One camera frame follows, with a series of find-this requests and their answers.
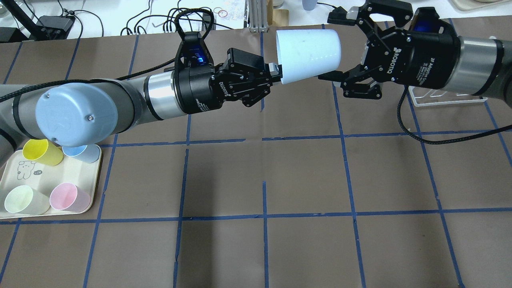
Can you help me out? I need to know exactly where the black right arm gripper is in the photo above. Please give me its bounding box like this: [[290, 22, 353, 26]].
[[318, 0, 461, 100]]

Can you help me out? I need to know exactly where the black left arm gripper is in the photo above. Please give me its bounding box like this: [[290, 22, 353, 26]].
[[173, 48, 283, 114]]

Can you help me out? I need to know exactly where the light blue plastic cup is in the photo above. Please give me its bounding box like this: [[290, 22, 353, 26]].
[[276, 29, 342, 84]]

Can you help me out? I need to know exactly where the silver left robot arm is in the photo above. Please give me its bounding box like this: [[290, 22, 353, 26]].
[[0, 48, 283, 164]]

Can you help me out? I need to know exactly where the pink plastic cup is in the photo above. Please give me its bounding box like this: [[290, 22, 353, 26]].
[[49, 182, 92, 213]]

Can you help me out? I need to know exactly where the yellow plastic cup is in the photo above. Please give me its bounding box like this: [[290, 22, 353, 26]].
[[22, 139, 64, 166]]

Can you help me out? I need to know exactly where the light green plastic cup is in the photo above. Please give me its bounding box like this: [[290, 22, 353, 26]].
[[4, 185, 50, 215]]

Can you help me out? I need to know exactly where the black power adapter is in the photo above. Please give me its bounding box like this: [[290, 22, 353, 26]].
[[36, 15, 75, 40]]

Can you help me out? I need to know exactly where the cream serving tray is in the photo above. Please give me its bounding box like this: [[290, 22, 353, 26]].
[[0, 150, 102, 220]]

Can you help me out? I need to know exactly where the aluminium frame post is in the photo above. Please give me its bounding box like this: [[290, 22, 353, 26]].
[[247, 0, 268, 33]]

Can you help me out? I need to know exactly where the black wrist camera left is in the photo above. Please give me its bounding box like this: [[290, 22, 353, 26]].
[[174, 32, 214, 69]]

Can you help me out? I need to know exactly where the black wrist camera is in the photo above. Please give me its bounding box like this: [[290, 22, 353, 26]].
[[409, 7, 442, 34], [174, 32, 214, 69]]

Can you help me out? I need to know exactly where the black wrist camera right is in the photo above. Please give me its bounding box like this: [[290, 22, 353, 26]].
[[409, 7, 442, 34]]

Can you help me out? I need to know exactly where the white wire cup rack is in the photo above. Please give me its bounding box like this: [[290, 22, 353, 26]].
[[408, 87, 488, 107]]

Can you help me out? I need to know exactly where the black braided cable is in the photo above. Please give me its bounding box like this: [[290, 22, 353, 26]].
[[397, 86, 512, 145]]

